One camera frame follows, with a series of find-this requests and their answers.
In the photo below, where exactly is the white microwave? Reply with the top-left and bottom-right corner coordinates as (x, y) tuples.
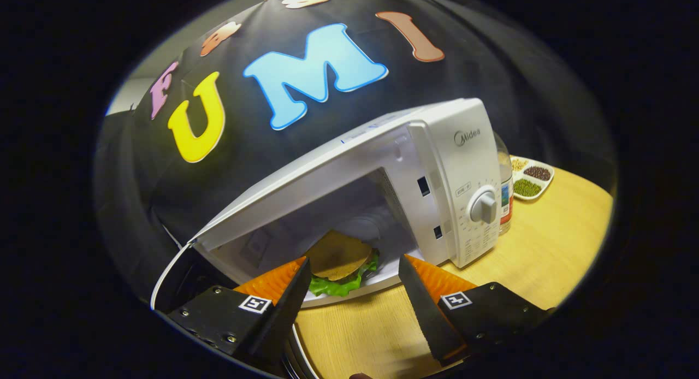
(150, 98), (503, 379)

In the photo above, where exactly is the white divided dish of beans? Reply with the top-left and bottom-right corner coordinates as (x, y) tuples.
(510, 155), (555, 201)

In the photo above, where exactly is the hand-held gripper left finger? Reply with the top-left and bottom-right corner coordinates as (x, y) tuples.
(167, 256), (312, 363)

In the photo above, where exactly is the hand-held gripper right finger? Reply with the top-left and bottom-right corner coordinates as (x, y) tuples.
(398, 253), (552, 367)

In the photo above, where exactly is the clear bottle with red label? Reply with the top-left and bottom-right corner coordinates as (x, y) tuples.
(494, 132), (514, 236)

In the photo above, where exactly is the sandwich with green lettuce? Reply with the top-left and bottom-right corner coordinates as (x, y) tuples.
(304, 230), (380, 298)

